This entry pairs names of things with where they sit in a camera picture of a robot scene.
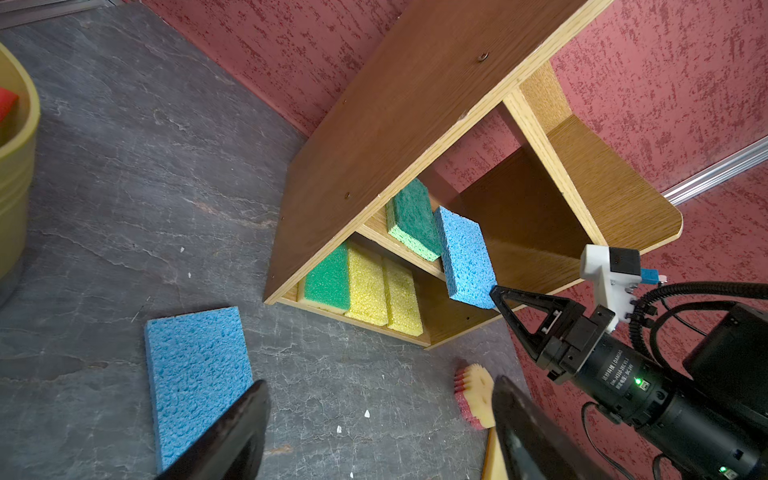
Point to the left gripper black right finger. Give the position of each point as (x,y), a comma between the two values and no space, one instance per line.
(532,446)

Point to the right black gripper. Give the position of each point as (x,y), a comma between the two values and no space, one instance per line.
(711,422)

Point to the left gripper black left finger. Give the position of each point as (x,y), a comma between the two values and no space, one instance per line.
(233,447)

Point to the light blue sponge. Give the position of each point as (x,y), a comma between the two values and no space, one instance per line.
(469,273)
(198,366)

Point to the dark green sponge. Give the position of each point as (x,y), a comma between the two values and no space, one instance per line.
(410,220)

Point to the bright green sponge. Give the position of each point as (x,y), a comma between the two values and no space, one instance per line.
(327,285)

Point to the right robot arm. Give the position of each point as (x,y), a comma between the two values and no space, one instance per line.
(654,308)

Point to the yellow smiley face sponge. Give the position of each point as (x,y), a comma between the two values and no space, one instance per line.
(473,388)

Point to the yellow pen cup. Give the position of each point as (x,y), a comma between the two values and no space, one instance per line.
(18,152)

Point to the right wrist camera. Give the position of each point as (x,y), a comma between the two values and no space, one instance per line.
(615,274)

